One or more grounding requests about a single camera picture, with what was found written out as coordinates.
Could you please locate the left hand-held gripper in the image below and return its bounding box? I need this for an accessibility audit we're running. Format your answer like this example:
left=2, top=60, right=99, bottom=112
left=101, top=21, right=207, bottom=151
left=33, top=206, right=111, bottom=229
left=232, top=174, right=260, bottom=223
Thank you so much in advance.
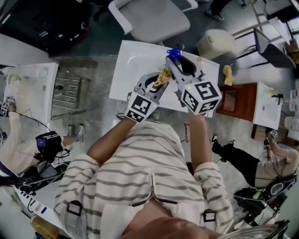
left=124, top=71, right=171, bottom=123

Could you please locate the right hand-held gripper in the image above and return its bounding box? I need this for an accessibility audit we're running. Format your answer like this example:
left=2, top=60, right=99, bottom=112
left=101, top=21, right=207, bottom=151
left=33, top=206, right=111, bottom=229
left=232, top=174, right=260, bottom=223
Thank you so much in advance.
left=165, top=54, right=222, bottom=116

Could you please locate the yellow cloth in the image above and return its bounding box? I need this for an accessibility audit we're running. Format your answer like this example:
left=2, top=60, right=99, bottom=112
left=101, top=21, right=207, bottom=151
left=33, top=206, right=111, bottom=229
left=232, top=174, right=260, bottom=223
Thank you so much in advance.
left=151, top=66, right=175, bottom=89

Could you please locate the person's left forearm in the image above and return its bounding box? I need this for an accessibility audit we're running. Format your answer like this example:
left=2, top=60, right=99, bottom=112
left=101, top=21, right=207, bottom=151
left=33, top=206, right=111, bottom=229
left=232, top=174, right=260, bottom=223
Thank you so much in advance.
left=86, top=116, right=137, bottom=167

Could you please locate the person's right forearm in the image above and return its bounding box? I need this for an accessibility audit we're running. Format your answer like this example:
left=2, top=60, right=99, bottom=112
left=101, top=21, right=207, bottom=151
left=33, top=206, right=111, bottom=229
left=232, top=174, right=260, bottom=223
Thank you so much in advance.
left=188, top=113, right=213, bottom=170

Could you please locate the person's right shoe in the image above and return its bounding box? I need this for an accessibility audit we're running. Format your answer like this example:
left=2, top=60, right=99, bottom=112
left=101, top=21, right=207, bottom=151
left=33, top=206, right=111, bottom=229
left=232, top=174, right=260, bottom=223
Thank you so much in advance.
left=149, top=108, right=161, bottom=122

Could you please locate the person's shoe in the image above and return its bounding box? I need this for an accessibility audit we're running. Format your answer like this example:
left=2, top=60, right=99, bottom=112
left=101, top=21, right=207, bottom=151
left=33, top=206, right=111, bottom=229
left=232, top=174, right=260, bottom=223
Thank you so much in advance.
left=149, top=108, right=161, bottom=122
left=116, top=106, right=128, bottom=120

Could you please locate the person's left shoe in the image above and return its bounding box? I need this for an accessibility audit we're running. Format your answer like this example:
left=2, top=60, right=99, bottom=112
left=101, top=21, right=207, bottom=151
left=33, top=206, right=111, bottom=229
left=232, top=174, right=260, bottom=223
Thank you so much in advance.
left=116, top=106, right=128, bottom=120

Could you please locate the beige trash bin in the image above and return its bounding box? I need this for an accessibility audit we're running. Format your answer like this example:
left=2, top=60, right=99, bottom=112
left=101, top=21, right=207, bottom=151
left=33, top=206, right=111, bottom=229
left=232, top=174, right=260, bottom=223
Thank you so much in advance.
left=195, top=29, right=236, bottom=60

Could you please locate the yellow rag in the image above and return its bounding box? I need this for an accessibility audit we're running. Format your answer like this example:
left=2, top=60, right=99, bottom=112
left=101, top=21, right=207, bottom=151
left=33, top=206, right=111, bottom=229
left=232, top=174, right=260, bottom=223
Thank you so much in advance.
left=222, top=64, right=234, bottom=86

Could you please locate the white grey office chair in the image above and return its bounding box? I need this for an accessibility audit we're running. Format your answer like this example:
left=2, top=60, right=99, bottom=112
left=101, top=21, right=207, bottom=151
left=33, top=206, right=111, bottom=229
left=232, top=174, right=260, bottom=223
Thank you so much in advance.
left=108, top=0, right=199, bottom=46

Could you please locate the wooden cabinet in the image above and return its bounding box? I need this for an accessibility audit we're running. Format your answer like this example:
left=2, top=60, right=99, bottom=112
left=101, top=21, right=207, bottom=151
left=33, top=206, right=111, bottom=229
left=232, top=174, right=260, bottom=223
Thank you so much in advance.
left=216, top=82, right=259, bottom=122

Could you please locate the metal rack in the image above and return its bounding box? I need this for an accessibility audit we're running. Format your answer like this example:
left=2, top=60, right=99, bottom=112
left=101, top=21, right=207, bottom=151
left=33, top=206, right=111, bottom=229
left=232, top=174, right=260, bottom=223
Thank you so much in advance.
left=50, top=67, right=92, bottom=119

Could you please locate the striped cream shirt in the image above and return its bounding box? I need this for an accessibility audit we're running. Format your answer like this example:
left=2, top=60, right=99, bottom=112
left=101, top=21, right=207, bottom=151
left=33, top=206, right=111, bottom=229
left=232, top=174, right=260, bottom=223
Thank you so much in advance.
left=53, top=121, right=234, bottom=239

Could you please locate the black chair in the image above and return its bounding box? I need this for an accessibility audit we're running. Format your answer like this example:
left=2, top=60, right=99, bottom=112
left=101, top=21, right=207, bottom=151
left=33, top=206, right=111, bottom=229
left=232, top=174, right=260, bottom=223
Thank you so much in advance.
left=231, top=28, right=297, bottom=70

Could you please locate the small black faucet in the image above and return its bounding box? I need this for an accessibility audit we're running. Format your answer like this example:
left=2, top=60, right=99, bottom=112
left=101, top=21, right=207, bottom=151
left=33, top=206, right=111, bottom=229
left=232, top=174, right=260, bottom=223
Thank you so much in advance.
left=271, top=93, right=285, bottom=105

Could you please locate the wooden crate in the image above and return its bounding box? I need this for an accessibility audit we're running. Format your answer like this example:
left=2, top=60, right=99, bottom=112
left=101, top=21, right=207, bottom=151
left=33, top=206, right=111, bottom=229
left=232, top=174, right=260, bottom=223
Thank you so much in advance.
left=251, top=123, right=292, bottom=143

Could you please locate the white plastic canister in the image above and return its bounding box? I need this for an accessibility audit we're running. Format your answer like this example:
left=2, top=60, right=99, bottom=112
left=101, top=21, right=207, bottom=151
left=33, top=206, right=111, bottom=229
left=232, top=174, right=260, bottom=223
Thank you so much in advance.
left=289, top=90, right=299, bottom=112
left=284, top=115, right=299, bottom=131

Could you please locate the white table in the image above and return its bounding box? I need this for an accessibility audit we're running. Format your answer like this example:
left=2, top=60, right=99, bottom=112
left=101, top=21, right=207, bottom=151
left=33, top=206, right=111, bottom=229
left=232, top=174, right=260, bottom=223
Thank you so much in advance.
left=14, top=184, right=61, bottom=231

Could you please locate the black backpack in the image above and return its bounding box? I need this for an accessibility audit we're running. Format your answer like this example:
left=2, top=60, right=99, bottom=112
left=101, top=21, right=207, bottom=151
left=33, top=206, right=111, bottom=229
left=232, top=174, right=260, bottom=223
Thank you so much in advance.
left=233, top=174, right=297, bottom=211

